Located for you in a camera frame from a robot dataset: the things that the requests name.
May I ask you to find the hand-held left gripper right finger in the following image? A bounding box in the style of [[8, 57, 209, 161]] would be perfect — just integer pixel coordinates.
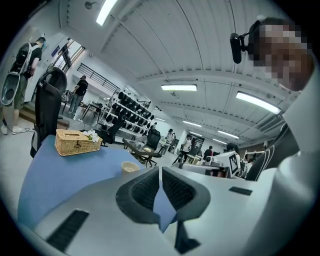
[[161, 166, 211, 222]]

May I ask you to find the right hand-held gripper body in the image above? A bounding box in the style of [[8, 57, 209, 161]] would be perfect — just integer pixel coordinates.
[[178, 150, 241, 180]]

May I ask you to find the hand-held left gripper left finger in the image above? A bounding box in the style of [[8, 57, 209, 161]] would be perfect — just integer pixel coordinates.
[[115, 166, 161, 225]]

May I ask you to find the ceiling strip light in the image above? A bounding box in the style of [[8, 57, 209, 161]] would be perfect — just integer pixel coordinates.
[[217, 129, 240, 140], [95, 0, 118, 27], [160, 83, 198, 92], [182, 120, 203, 128], [235, 91, 282, 115]]

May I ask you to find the brown glass-top side table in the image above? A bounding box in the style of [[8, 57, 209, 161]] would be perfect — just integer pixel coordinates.
[[121, 138, 163, 168]]

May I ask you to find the black printed t-shirt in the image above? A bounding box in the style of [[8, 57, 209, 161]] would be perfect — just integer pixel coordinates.
[[245, 122, 301, 182]]

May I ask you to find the black office chair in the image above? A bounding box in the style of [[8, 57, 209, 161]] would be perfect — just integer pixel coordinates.
[[29, 66, 68, 159], [96, 116, 127, 148], [145, 128, 162, 152]]

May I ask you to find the blue tablecloth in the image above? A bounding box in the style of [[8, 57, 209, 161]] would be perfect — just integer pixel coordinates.
[[17, 134, 178, 233]]

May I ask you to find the wicker tissue box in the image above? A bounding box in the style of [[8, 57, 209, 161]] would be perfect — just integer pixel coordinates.
[[54, 128, 103, 157]]

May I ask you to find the white shelf rack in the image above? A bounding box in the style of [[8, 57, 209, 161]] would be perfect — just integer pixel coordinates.
[[98, 88, 156, 137]]

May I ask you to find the row of black bags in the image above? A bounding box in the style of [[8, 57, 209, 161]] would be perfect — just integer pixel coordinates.
[[104, 91, 155, 135]]

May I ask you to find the person's head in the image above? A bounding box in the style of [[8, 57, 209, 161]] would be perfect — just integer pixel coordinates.
[[248, 16, 316, 93]]

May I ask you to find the black metal railing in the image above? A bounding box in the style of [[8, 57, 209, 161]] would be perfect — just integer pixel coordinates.
[[76, 62, 121, 91]]

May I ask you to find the grey plastic shell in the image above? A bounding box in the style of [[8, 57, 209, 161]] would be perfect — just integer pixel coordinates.
[[0, 71, 21, 106]]

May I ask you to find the black head-mounted camera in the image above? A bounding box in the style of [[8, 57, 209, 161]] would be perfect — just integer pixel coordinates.
[[229, 31, 251, 65]]

